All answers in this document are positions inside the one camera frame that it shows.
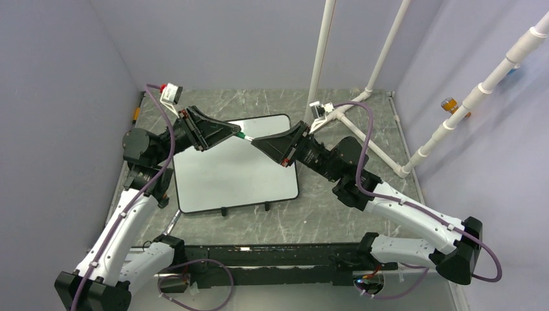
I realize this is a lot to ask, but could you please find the white PVC pipe frame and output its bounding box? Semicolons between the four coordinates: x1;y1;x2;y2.
310;1;548;178

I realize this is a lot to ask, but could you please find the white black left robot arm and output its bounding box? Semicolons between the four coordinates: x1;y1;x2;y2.
54;106;241;310

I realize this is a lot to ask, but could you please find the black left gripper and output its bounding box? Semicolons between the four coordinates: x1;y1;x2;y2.
153;106;241;165

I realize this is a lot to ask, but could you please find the white whiteboard black frame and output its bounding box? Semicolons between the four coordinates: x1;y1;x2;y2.
173;137;299;214

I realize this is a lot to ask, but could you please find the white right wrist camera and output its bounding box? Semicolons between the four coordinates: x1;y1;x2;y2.
309;101;337;134

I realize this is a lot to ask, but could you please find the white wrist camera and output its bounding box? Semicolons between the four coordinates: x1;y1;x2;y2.
159;83;183;117
309;101;337;134

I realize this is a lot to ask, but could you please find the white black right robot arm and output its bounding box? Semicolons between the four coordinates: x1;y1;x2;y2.
251;122;483;285

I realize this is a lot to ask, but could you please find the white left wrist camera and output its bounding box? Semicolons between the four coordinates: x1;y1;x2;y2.
159;83;183;117

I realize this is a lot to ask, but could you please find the white marker pen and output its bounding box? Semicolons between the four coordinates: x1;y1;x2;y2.
235;132;254;142

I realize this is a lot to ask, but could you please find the silver open-end wrench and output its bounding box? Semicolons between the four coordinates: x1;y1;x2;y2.
163;209;181;235

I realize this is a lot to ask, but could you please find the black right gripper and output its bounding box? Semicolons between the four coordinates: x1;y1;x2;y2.
252;120;342;183

